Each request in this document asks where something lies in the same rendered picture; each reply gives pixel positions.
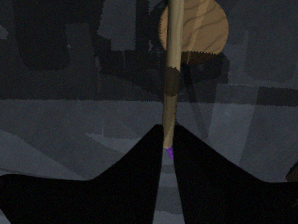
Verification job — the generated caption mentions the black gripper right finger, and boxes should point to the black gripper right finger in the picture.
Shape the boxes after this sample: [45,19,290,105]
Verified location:
[173,125,298,224]

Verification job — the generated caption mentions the wooden stick with purple string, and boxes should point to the wooden stick with purple string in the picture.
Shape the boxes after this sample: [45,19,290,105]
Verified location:
[162,0,185,160]

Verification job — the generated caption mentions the round wooden disc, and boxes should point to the round wooden disc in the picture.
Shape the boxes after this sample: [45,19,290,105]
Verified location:
[158,0,229,65]

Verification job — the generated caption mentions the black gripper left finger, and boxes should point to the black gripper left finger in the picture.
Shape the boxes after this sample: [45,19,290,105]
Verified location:
[0,124,164,224]

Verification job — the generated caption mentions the brown wooden block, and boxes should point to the brown wooden block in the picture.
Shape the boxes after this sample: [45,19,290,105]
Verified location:
[286,167,298,183]

